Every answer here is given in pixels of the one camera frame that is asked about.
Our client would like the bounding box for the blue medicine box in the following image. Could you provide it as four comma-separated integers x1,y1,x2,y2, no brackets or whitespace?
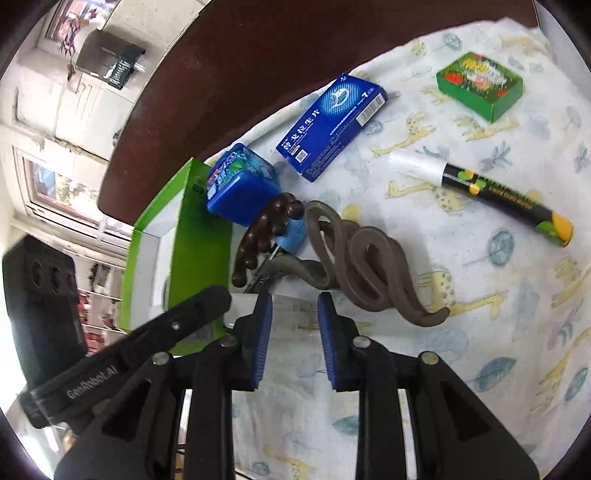
276,73,389,184

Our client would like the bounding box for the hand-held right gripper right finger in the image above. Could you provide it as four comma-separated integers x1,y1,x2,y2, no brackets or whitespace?
317,292,541,480

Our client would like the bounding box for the shelf with goods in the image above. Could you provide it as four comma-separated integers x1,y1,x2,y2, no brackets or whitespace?
76,261,127,334

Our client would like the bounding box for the black marker white cap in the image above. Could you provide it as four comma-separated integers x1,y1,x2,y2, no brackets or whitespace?
388,151,574,248

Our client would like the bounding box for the window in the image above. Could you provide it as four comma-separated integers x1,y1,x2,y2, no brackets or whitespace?
14,148,134,241

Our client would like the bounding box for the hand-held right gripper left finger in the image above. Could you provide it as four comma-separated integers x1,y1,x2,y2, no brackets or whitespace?
54,292,274,480

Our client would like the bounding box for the green flower-print box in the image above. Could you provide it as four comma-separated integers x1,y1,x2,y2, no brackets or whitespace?
436,51,525,124

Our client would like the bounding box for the small blue clip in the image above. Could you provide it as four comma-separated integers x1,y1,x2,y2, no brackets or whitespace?
276,219,308,256

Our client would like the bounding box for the small white box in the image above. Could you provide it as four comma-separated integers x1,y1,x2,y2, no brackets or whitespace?
225,294,326,329

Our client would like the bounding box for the hanging dried plant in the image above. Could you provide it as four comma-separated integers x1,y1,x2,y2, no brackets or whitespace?
54,0,93,81

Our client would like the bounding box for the green cardboard box tray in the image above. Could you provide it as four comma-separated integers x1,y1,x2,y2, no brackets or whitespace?
119,157,234,357

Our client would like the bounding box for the small blue plastic box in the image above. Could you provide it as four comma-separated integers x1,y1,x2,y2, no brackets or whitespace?
205,143,282,228

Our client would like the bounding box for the grey-brown wavy hair clip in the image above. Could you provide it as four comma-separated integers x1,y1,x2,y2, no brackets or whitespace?
267,200,451,326

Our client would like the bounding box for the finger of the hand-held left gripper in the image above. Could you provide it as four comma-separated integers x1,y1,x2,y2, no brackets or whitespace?
18,285,232,432

